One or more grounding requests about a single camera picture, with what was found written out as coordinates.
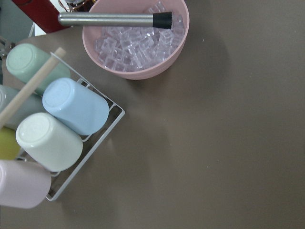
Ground pink bowl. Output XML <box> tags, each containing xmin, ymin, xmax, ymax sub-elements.
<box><xmin>82</xmin><ymin>0</ymin><xmax>190</xmax><ymax>80</ymax></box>

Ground clear ice cubes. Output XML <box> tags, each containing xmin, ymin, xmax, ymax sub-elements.
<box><xmin>93</xmin><ymin>13</ymin><xmax>185</xmax><ymax>72</ymax></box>

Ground blue cup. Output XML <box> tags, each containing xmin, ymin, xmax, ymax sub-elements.
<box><xmin>42</xmin><ymin>78</ymin><xmax>109</xmax><ymax>135</ymax></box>

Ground steel muddler black tip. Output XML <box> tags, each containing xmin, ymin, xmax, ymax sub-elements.
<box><xmin>58</xmin><ymin>12</ymin><xmax>173</xmax><ymax>29</ymax></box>

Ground cream white cup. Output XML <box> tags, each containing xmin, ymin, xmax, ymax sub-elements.
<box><xmin>16</xmin><ymin>113</ymin><xmax>83</xmax><ymax>172</ymax></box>

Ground grey cup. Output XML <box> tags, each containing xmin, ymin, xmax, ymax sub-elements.
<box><xmin>0</xmin><ymin>85</ymin><xmax>46</xmax><ymax>130</ymax></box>

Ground condiment bottle rack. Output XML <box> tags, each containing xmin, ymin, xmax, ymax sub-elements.
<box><xmin>57</xmin><ymin>0</ymin><xmax>97</xmax><ymax>12</ymax></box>

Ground green cup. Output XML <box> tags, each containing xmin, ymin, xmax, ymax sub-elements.
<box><xmin>6</xmin><ymin>43</ymin><xmax>71</xmax><ymax>95</ymax></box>

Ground yellow cup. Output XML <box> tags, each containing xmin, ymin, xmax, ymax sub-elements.
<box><xmin>0</xmin><ymin>127</ymin><xmax>20</xmax><ymax>160</ymax></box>

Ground pink cup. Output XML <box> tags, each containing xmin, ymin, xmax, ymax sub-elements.
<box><xmin>0</xmin><ymin>160</ymin><xmax>51</xmax><ymax>209</ymax></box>

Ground red box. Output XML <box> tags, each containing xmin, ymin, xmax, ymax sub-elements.
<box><xmin>12</xmin><ymin>0</ymin><xmax>68</xmax><ymax>33</ymax></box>

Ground white wire cup rack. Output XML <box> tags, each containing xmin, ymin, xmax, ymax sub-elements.
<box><xmin>14</xmin><ymin>45</ymin><xmax>126</xmax><ymax>201</ymax></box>

